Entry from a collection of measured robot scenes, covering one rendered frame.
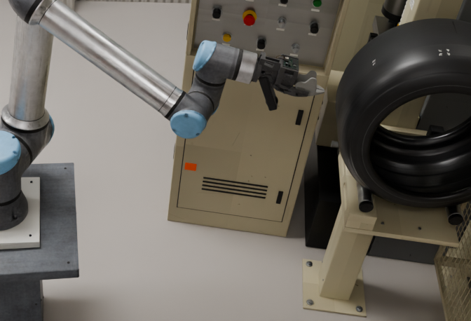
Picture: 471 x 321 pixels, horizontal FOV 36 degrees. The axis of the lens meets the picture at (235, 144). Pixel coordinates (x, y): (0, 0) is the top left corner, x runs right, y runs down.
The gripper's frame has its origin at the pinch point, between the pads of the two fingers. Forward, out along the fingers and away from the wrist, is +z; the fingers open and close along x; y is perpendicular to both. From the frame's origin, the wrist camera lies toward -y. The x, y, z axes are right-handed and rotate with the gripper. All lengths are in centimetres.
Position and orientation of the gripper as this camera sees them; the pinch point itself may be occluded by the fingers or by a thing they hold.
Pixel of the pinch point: (319, 92)
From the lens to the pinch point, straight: 210.3
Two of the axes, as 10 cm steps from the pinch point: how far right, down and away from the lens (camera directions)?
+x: 0.6, -6.3, 7.7
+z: 9.6, 2.4, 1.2
